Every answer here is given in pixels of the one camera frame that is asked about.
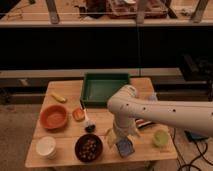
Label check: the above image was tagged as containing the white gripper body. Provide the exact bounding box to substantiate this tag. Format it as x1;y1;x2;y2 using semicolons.
106;123;140;148

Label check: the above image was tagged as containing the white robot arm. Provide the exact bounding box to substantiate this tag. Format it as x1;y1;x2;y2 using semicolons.
106;85;213;147

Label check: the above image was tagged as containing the green plastic tray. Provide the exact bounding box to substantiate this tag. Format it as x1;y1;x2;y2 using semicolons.
80;73;130;107

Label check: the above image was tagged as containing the wooden spoon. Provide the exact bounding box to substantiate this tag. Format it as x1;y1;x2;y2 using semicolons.
104;128;111;136

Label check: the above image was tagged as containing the black dish brush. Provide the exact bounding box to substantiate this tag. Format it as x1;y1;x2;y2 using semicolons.
80;102;96;133

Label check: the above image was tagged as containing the green cup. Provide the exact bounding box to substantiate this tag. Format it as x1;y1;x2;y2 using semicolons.
153;130;169;147

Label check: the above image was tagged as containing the dark bowl with food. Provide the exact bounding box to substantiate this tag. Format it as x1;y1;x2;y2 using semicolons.
75;134;103;163

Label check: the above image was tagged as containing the orange half pepper toy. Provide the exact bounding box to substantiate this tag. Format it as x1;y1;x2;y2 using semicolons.
72;107;85;122

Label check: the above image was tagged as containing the yellow banana toy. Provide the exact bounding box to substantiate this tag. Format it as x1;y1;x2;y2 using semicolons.
51;93;67;103

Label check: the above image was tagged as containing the orange bowl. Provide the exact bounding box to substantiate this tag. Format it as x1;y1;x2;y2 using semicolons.
39;105;68;130

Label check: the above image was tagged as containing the black cable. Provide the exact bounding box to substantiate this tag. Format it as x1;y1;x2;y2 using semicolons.
169;126;213;171

